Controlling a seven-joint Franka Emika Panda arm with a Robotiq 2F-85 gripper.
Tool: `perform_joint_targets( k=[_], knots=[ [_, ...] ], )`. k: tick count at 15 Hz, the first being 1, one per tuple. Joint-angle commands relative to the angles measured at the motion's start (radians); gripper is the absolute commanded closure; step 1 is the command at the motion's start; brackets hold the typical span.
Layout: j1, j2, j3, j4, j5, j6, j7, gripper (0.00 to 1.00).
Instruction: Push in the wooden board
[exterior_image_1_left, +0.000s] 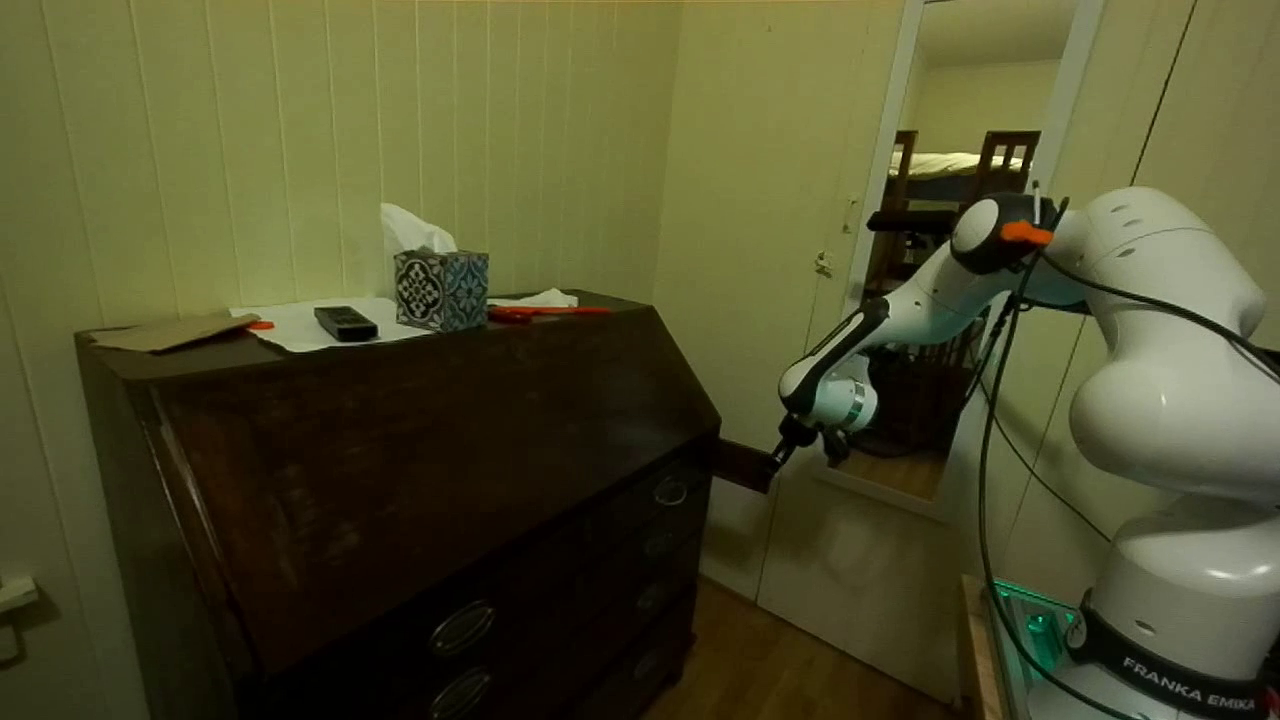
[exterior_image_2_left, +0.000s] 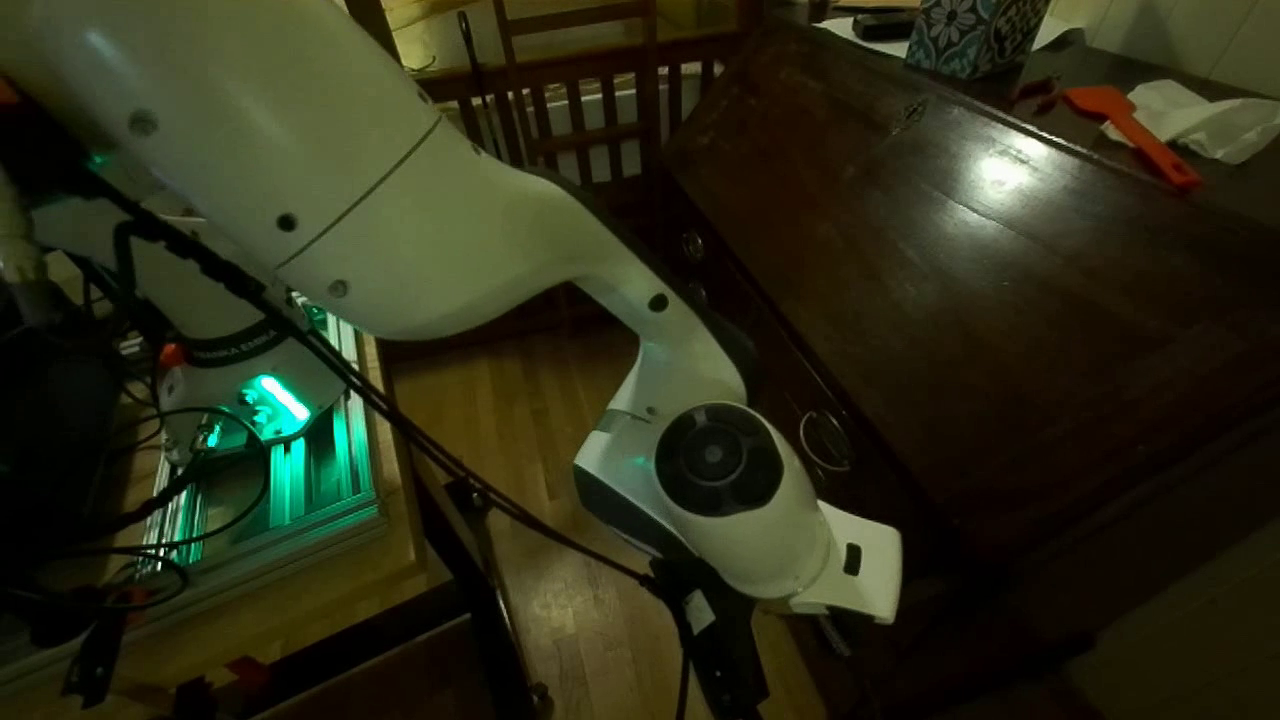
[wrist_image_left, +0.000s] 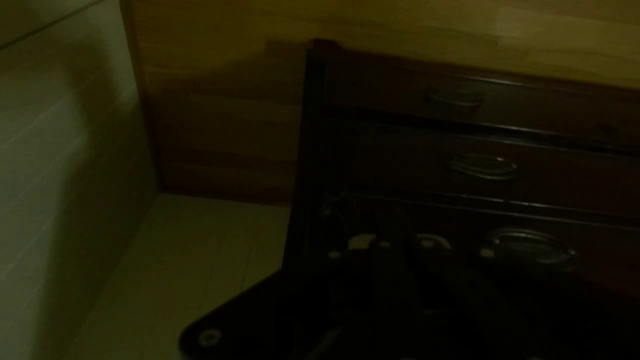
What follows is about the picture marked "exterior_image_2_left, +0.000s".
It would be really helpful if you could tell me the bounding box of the thin black cable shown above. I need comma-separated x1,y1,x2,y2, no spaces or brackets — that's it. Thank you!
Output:
71,397,276,572

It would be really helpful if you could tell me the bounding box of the black tripod stand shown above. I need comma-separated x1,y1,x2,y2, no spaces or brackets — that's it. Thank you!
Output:
397,470,557,720

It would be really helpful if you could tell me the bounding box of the white paper sheet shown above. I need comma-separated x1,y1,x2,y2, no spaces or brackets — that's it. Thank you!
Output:
812,8,922,64

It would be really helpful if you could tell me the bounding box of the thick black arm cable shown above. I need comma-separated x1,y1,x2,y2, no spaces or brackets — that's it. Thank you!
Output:
78,173,776,720

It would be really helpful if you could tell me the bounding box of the red and black clamp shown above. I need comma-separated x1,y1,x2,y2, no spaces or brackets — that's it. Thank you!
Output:
168,650,294,720

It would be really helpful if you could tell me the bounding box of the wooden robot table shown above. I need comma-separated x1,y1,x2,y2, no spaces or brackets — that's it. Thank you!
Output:
0,323,463,703

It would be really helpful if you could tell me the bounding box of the black equipment box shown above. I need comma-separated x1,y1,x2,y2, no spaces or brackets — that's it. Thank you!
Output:
0,317,133,592

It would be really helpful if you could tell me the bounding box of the wooden chair back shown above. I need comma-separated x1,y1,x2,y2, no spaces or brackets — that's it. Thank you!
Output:
489,0,668,64

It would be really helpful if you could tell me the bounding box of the dark wooden crib railing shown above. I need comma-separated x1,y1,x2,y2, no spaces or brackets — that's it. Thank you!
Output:
416,27,757,205

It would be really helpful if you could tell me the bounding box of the dark wooden secretary desk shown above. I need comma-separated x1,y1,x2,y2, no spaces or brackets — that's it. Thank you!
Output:
653,11,1280,720

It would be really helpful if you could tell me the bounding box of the white cable tag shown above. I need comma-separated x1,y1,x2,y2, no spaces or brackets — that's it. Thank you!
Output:
681,587,725,641

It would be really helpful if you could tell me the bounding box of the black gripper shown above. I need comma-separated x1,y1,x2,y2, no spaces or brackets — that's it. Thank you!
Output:
801,603,866,664

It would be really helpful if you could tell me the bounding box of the oval brass drawer handle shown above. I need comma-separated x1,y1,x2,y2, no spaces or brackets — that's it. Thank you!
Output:
798,402,862,481

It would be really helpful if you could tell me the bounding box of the red plastic scraper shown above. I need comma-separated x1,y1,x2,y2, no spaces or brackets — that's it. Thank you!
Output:
1056,84,1203,193

